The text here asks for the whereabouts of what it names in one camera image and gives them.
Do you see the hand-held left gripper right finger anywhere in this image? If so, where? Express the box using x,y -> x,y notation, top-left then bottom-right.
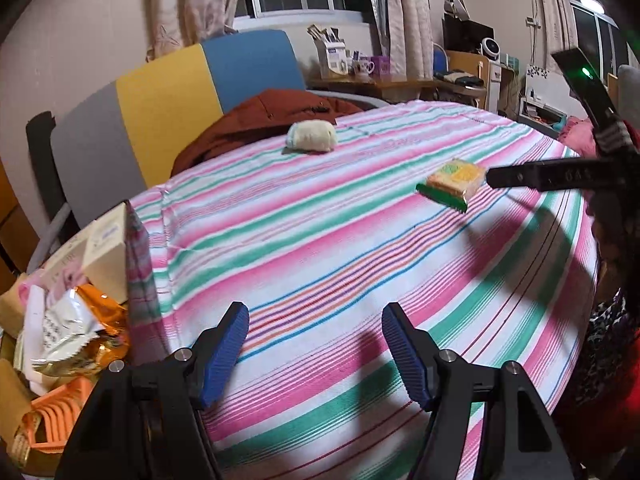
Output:
381,302 -> 576,480

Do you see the white low cabinet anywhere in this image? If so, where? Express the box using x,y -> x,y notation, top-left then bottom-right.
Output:
520,65 -> 568,121

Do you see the black monitor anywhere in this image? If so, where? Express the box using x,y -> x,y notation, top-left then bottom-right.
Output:
442,15 -> 495,53

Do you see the beige starfish curtain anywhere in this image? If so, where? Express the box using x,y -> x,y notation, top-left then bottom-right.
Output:
145,0 -> 246,61

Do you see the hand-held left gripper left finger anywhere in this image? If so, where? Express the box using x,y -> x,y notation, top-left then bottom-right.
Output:
54,301 -> 250,480

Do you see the red clothing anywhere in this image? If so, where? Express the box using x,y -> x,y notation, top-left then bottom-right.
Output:
555,330 -> 640,466

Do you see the grey yellow blue chair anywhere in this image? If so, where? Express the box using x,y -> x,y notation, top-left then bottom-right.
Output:
25,29 -> 391,271

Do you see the white carton with papers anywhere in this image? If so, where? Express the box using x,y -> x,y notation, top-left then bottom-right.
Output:
307,24 -> 347,80

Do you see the pink pillow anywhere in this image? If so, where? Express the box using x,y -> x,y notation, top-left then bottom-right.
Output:
557,116 -> 598,158

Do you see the green and cream carton box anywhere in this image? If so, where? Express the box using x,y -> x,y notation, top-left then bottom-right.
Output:
81,205 -> 130,306

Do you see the orange plastic rack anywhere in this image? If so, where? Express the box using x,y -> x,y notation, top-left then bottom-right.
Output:
15,375 -> 101,466

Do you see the striped tablecloth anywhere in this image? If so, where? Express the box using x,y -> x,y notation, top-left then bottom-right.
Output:
125,100 -> 601,480

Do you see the yellow rolled sock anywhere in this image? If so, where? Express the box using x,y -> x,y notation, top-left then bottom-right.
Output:
286,120 -> 337,153

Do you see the wooden desk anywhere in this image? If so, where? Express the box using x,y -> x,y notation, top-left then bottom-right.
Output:
305,77 -> 488,103

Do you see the rust red jacket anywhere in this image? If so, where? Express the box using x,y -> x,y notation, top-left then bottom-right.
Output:
170,89 -> 366,178

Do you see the dark side window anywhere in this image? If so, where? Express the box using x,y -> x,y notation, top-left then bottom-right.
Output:
565,0 -> 626,96

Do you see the snack packet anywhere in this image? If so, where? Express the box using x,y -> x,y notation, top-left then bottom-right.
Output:
30,284 -> 131,378

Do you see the wooden chair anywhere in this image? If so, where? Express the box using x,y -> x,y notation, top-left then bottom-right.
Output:
445,50 -> 491,106

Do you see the beige patterned curtain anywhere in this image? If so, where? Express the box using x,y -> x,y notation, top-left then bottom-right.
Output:
367,0 -> 436,81

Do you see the yellow container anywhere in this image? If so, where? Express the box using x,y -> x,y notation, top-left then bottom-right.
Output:
0,200 -> 131,480

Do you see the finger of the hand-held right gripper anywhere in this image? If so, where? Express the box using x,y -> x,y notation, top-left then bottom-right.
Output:
486,158 -> 611,193

